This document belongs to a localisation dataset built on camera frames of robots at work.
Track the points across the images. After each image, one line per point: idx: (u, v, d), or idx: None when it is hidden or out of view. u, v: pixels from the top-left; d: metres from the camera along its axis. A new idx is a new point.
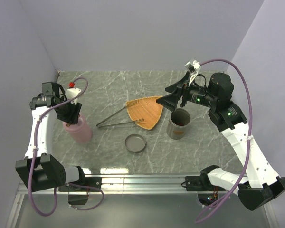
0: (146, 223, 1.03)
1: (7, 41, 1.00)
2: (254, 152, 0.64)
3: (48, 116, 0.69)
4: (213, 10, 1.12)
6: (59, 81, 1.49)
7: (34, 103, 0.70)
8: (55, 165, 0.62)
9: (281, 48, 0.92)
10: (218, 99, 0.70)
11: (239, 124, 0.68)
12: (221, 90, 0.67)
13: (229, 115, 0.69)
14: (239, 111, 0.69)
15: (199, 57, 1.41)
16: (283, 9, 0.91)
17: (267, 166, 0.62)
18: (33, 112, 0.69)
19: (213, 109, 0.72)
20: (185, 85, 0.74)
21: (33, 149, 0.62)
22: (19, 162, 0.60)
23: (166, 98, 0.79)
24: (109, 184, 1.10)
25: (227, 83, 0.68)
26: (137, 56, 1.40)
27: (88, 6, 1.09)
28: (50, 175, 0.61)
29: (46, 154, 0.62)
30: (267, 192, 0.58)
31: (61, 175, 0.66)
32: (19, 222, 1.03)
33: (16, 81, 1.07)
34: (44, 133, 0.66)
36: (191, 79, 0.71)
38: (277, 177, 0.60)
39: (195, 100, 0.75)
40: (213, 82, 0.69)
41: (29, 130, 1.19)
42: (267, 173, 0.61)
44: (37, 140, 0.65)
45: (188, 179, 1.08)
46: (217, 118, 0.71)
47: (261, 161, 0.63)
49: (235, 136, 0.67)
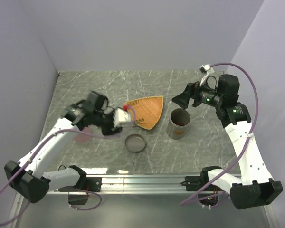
0: (146, 223, 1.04)
1: (7, 41, 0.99)
2: (251, 150, 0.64)
3: (65, 133, 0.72)
4: (213, 11, 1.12)
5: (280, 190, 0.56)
6: (59, 81, 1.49)
7: (67, 111, 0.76)
8: (36, 184, 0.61)
9: (281, 48, 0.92)
10: (224, 96, 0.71)
11: (242, 122, 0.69)
12: (227, 86, 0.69)
13: (233, 111, 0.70)
14: (245, 110, 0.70)
15: (199, 57, 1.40)
16: (283, 9, 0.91)
17: (261, 166, 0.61)
18: (59, 121, 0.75)
19: (219, 105, 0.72)
20: (195, 84, 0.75)
21: (26, 161, 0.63)
22: (11, 163, 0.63)
23: (179, 97, 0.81)
24: (109, 184, 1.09)
25: (234, 81, 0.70)
26: (137, 56, 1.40)
27: (88, 6, 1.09)
28: (25, 190, 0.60)
29: (33, 173, 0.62)
30: (254, 188, 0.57)
31: (38, 194, 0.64)
32: (19, 222, 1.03)
33: (17, 81, 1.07)
34: (46, 151, 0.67)
36: (203, 79, 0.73)
38: (270, 179, 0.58)
39: (205, 100, 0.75)
40: (220, 80, 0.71)
41: (28, 130, 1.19)
42: (259, 172, 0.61)
44: (37, 154, 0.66)
45: (188, 179, 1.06)
46: (222, 114, 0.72)
47: (256, 160, 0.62)
49: (236, 131, 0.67)
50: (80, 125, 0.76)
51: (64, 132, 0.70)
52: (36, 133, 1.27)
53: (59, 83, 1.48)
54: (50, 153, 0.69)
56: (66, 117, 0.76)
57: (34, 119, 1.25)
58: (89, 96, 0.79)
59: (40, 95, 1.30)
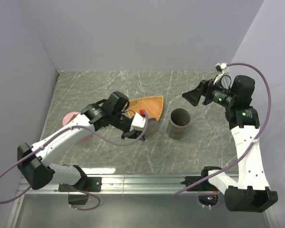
0: (146, 223, 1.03)
1: (7, 41, 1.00)
2: (252, 156, 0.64)
3: (80, 129, 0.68)
4: (213, 11, 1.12)
5: (275, 200, 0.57)
6: (59, 81, 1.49)
7: (87, 109, 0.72)
8: (42, 172, 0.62)
9: (282, 47, 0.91)
10: (236, 97, 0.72)
11: (250, 126, 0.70)
12: (241, 88, 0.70)
13: (243, 115, 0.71)
14: (255, 115, 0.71)
15: (199, 57, 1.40)
16: (283, 9, 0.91)
17: (260, 174, 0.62)
18: (78, 117, 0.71)
19: (229, 106, 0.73)
20: (209, 82, 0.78)
21: (39, 147, 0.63)
22: (25, 145, 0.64)
23: (191, 93, 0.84)
24: (109, 184, 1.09)
25: (249, 84, 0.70)
26: (137, 56, 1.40)
27: (87, 6, 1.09)
28: (31, 174, 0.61)
29: (41, 160, 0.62)
30: (248, 193, 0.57)
31: (41, 181, 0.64)
32: (19, 222, 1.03)
33: (17, 81, 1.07)
34: (59, 141, 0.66)
36: (217, 78, 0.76)
38: (266, 187, 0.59)
39: (217, 99, 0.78)
40: (235, 80, 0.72)
41: (28, 130, 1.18)
42: (257, 178, 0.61)
44: (51, 142, 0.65)
45: (188, 179, 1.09)
46: (230, 115, 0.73)
47: (256, 166, 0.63)
49: (241, 135, 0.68)
50: (97, 125, 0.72)
51: (81, 128, 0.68)
52: (36, 133, 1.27)
53: (59, 84, 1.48)
54: (64, 143, 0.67)
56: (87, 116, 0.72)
57: (34, 118, 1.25)
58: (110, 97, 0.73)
59: (40, 94, 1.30)
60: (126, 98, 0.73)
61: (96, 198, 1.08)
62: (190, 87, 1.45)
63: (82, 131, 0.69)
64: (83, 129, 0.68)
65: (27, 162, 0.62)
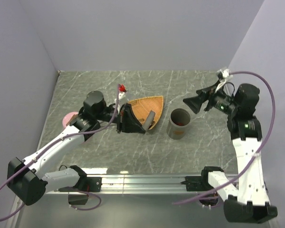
0: (146, 223, 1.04)
1: (7, 41, 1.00)
2: (253, 171, 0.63)
3: (71, 138, 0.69)
4: (213, 10, 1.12)
5: (274, 215, 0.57)
6: (59, 81, 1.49)
7: (75, 120, 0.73)
8: (37, 185, 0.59)
9: (282, 48, 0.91)
10: (239, 108, 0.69)
11: (252, 138, 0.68)
12: (244, 98, 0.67)
13: (245, 127, 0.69)
14: (258, 127, 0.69)
15: (199, 57, 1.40)
16: (283, 9, 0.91)
17: (261, 188, 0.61)
18: (67, 128, 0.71)
19: (231, 116, 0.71)
20: (211, 90, 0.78)
21: (32, 160, 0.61)
22: (16, 160, 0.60)
23: (191, 99, 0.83)
24: (109, 184, 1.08)
25: (254, 94, 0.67)
26: (137, 56, 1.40)
27: (87, 6, 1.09)
28: (25, 188, 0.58)
29: (35, 173, 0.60)
30: (247, 209, 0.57)
31: (35, 195, 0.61)
32: (19, 223, 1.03)
33: (17, 81, 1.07)
34: (52, 152, 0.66)
36: (219, 86, 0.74)
38: (266, 203, 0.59)
39: (219, 107, 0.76)
40: (239, 89, 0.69)
41: (28, 130, 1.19)
42: (257, 194, 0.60)
44: (43, 155, 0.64)
45: (188, 179, 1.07)
46: (232, 126, 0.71)
47: (257, 180, 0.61)
49: (242, 147, 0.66)
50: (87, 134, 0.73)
51: (72, 137, 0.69)
52: (36, 133, 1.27)
53: (59, 84, 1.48)
54: (57, 154, 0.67)
56: (76, 126, 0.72)
57: (34, 118, 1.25)
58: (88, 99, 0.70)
59: (40, 94, 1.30)
60: (100, 98, 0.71)
61: (97, 198, 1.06)
62: (190, 87, 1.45)
63: (73, 141, 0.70)
64: (75, 137, 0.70)
65: (20, 177, 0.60)
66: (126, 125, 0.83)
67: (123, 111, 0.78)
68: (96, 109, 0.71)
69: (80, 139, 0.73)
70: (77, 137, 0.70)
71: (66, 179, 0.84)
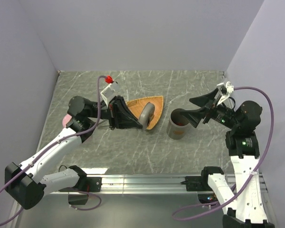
0: (146, 223, 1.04)
1: (7, 41, 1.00)
2: (251, 189, 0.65)
3: (68, 141, 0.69)
4: (213, 10, 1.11)
5: None
6: (59, 81, 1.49)
7: (72, 122, 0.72)
8: (34, 187, 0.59)
9: (282, 48, 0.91)
10: (239, 126, 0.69)
11: (250, 156, 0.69)
12: (245, 119, 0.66)
13: (243, 144, 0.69)
14: (255, 145, 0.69)
15: (199, 56, 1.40)
16: (283, 10, 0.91)
17: (258, 206, 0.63)
18: (63, 131, 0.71)
19: (231, 133, 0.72)
20: (212, 106, 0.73)
21: (29, 165, 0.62)
22: (13, 165, 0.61)
23: (191, 113, 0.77)
24: (109, 184, 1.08)
25: (256, 116, 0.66)
26: (137, 56, 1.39)
27: (87, 6, 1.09)
28: (22, 193, 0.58)
29: (32, 177, 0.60)
30: (246, 226, 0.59)
31: (33, 199, 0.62)
32: (19, 223, 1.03)
33: (17, 82, 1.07)
34: (49, 156, 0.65)
36: (221, 100, 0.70)
38: (263, 220, 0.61)
39: (220, 120, 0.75)
40: (242, 109, 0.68)
41: (27, 130, 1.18)
42: (254, 212, 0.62)
44: (40, 158, 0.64)
45: (188, 179, 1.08)
46: (230, 143, 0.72)
47: (255, 199, 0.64)
49: (241, 166, 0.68)
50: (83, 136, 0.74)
51: (69, 140, 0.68)
52: (36, 133, 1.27)
53: (59, 83, 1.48)
54: (53, 158, 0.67)
56: (72, 128, 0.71)
57: (34, 118, 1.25)
58: (77, 102, 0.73)
59: (40, 95, 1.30)
60: (81, 102, 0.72)
61: (97, 198, 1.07)
62: (190, 87, 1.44)
63: (71, 143, 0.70)
64: (72, 140, 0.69)
65: (17, 181, 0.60)
66: (118, 119, 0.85)
67: (113, 105, 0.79)
68: (85, 113, 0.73)
69: (78, 140, 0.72)
70: (73, 139, 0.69)
71: (67, 182, 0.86)
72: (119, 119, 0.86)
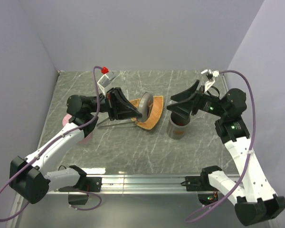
0: (146, 222, 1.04)
1: (7, 41, 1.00)
2: (252, 167, 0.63)
3: (71, 135, 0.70)
4: (213, 10, 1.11)
5: (284, 206, 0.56)
6: (59, 81, 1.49)
7: (73, 118, 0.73)
8: (41, 181, 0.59)
9: (282, 48, 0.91)
10: (227, 114, 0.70)
11: (242, 138, 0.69)
12: (233, 108, 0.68)
13: (232, 128, 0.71)
14: (244, 126, 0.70)
15: (199, 56, 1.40)
16: (283, 9, 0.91)
17: (264, 182, 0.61)
18: (66, 126, 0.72)
19: (220, 122, 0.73)
20: (201, 92, 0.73)
21: (34, 157, 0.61)
22: (18, 158, 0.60)
23: (179, 105, 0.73)
24: (109, 184, 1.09)
25: (242, 103, 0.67)
26: (137, 56, 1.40)
27: (87, 6, 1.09)
28: (28, 187, 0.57)
29: (38, 170, 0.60)
30: (260, 206, 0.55)
31: (38, 194, 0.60)
32: (19, 223, 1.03)
33: (17, 81, 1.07)
34: (53, 149, 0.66)
36: (207, 87, 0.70)
38: (273, 195, 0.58)
39: (208, 109, 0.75)
40: (228, 98, 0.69)
41: (27, 129, 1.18)
42: (262, 188, 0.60)
44: (45, 152, 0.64)
45: (188, 179, 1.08)
46: (220, 131, 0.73)
47: (259, 176, 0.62)
49: (236, 148, 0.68)
50: (86, 129, 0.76)
51: (72, 134, 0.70)
52: (36, 133, 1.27)
53: (59, 84, 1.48)
54: (58, 151, 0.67)
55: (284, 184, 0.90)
56: (75, 123, 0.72)
57: (34, 118, 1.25)
58: (75, 100, 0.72)
59: (40, 95, 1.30)
60: (80, 101, 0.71)
61: (97, 198, 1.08)
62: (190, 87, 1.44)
63: (74, 137, 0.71)
64: (75, 134, 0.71)
65: (23, 175, 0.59)
66: (118, 109, 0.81)
67: (110, 94, 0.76)
68: (84, 110, 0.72)
69: (80, 135, 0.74)
70: (76, 133, 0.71)
71: (68, 183, 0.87)
72: (118, 109, 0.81)
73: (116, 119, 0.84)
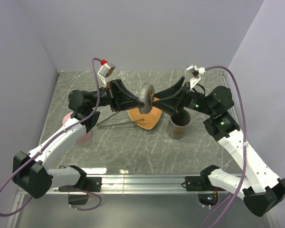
0: (146, 222, 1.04)
1: (8, 41, 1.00)
2: (251, 158, 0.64)
3: (74, 130, 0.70)
4: (213, 10, 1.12)
5: None
6: (59, 81, 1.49)
7: (75, 114, 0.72)
8: (44, 176, 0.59)
9: (281, 48, 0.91)
10: (216, 113, 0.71)
11: (232, 131, 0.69)
12: (222, 108, 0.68)
13: (222, 124, 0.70)
14: (232, 119, 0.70)
15: (199, 57, 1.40)
16: (283, 9, 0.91)
17: (266, 169, 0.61)
18: (68, 121, 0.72)
19: (209, 121, 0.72)
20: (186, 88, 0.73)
21: (37, 152, 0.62)
22: (21, 154, 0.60)
23: (164, 101, 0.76)
24: (109, 184, 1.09)
25: (229, 102, 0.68)
26: (137, 56, 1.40)
27: (87, 6, 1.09)
28: (32, 182, 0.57)
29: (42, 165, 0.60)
30: (270, 194, 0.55)
31: (42, 190, 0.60)
32: (19, 222, 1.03)
33: (17, 81, 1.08)
34: (56, 144, 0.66)
36: (193, 83, 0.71)
38: (278, 179, 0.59)
39: (194, 106, 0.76)
40: (214, 98, 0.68)
41: (27, 129, 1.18)
42: (267, 176, 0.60)
44: (48, 147, 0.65)
45: (188, 179, 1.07)
46: (212, 130, 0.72)
47: (260, 165, 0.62)
49: (232, 143, 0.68)
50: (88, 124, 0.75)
51: (74, 129, 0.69)
52: (36, 133, 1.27)
53: (59, 84, 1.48)
54: (60, 147, 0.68)
55: None
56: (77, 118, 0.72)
57: (34, 118, 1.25)
58: (76, 94, 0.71)
59: (40, 95, 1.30)
60: (81, 96, 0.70)
61: (97, 198, 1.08)
62: None
63: (76, 132, 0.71)
64: (77, 128, 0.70)
65: (26, 170, 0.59)
66: (119, 100, 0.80)
67: (111, 84, 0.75)
68: (86, 105, 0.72)
69: (83, 130, 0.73)
70: (79, 128, 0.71)
71: (67, 183, 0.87)
72: (119, 99, 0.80)
73: (118, 110, 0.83)
